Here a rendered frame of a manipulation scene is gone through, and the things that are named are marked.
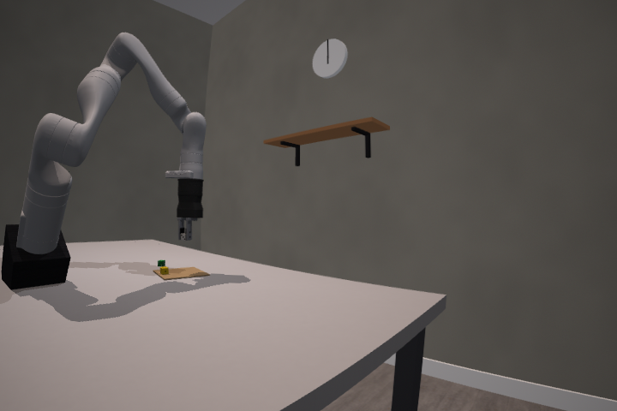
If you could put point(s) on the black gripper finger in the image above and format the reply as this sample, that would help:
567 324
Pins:
180 226
189 228

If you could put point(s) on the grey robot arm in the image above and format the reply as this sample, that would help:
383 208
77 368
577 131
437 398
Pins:
68 142

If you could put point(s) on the tan square mat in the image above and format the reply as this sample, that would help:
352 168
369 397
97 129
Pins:
179 273

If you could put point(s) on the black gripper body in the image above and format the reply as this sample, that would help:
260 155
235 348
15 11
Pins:
190 205

